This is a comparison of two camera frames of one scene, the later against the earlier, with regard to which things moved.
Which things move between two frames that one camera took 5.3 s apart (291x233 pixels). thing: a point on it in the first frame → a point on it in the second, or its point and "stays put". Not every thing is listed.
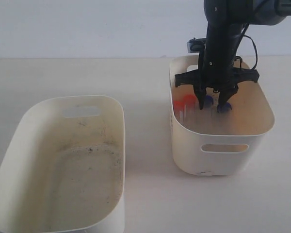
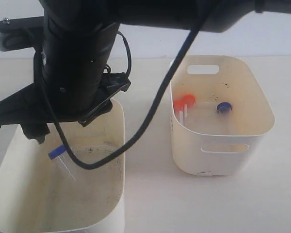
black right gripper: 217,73 → 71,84
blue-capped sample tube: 208,101 → 60,152
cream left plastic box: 63,169 stays put
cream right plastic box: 206,142 stays put
